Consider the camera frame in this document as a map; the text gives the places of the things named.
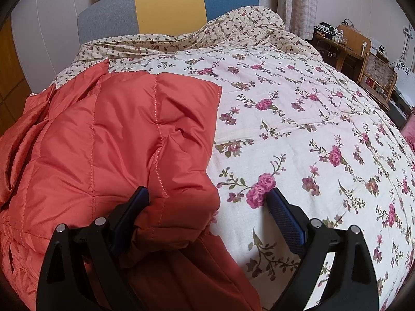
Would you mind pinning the grey yellow blue headboard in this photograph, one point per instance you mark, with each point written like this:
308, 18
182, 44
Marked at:
168, 6

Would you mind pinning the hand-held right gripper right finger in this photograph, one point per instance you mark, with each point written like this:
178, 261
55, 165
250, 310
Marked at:
286, 217

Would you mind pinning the rattan back wooden chair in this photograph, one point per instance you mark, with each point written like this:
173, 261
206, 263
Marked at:
377, 68

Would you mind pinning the wooden bedside shelf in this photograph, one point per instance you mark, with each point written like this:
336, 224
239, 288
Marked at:
348, 58

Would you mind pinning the white cushion with blue print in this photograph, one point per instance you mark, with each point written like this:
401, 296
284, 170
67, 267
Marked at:
405, 69

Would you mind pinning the floral quilt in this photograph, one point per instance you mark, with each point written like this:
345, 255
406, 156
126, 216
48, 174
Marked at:
291, 120

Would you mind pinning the yellow wardrobe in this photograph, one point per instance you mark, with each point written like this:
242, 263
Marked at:
11, 71

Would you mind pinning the orange puffer jacket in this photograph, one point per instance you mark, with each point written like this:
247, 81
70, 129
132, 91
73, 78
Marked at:
113, 136

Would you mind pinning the black desktop device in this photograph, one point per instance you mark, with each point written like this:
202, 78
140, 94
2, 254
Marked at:
326, 32

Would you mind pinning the brown wooden panel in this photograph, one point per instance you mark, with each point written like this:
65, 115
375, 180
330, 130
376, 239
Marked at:
353, 39

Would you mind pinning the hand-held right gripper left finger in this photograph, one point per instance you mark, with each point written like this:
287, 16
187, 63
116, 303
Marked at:
136, 208

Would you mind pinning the long patterned curtain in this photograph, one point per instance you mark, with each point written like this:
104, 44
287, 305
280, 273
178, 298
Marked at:
301, 6

